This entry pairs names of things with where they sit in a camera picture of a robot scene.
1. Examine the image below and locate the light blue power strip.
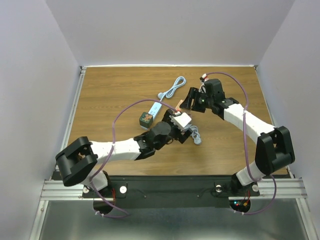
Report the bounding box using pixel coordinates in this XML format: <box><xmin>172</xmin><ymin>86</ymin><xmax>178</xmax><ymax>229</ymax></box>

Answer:
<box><xmin>140</xmin><ymin>102</ymin><xmax>162</xmax><ymax>130</ymax></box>

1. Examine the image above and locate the aluminium rail frame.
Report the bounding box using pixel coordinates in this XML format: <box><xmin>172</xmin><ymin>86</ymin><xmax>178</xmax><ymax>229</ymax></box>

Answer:
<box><xmin>30</xmin><ymin>66</ymin><xmax>309</xmax><ymax>240</ymax></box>

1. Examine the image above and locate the orange cube socket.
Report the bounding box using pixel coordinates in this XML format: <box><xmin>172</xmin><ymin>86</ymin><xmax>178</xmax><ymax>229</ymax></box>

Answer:
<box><xmin>175</xmin><ymin>100</ymin><xmax>183</xmax><ymax>112</ymax></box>

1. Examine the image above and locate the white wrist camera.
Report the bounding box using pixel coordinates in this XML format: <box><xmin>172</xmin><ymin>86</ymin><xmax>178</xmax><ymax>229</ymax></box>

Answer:
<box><xmin>200</xmin><ymin>73</ymin><xmax>209</xmax><ymax>87</ymax></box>
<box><xmin>171</xmin><ymin>112</ymin><xmax>192</xmax><ymax>131</ymax></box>

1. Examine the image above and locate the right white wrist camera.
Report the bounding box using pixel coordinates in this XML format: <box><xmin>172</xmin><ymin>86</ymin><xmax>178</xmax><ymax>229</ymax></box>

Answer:
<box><xmin>200</xmin><ymin>73</ymin><xmax>209</xmax><ymax>87</ymax></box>

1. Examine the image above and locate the light blue power cord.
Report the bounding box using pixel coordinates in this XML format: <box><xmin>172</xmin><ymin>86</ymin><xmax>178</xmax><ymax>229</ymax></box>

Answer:
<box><xmin>156</xmin><ymin>76</ymin><xmax>188</xmax><ymax>101</ymax></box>

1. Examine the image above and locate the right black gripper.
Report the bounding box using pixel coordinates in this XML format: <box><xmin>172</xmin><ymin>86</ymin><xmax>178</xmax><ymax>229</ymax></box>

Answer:
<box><xmin>179</xmin><ymin>87</ymin><xmax>214</xmax><ymax>113</ymax></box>

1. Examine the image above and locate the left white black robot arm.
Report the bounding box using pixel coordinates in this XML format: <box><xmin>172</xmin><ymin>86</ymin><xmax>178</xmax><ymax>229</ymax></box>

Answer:
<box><xmin>55</xmin><ymin>109</ymin><xmax>192</xmax><ymax>197</ymax></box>

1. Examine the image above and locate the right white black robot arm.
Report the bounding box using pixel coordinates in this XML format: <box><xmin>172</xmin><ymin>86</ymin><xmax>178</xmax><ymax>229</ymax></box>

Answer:
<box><xmin>179</xmin><ymin>79</ymin><xmax>295</xmax><ymax>195</ymax></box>

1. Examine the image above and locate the dark green cube adapter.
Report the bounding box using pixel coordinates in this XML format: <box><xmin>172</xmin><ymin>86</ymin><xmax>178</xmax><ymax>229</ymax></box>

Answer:
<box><xmin>139</xmin><ymin>112</ymin><xmax>154</xmax><ymax>128</ymax></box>

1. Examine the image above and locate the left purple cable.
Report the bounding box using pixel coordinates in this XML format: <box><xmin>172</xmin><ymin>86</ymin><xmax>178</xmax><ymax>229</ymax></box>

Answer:
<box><xmin>88</xmin><ymin>99</ymin><xmax>181</xmax><ymax>219</ymax></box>

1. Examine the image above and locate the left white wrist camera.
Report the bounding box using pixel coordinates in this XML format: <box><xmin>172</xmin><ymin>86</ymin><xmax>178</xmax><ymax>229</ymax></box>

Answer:
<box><xmin>171</xmin><ymin>112</ymin><xmax>192</xmax><ymax>131</ymax></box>

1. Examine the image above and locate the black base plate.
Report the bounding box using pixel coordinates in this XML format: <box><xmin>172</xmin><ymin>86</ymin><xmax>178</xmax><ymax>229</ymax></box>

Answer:
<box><xmin>82</xmin><ymin>175</ymin><xmax>261</xmax><ymax>210</ymax></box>

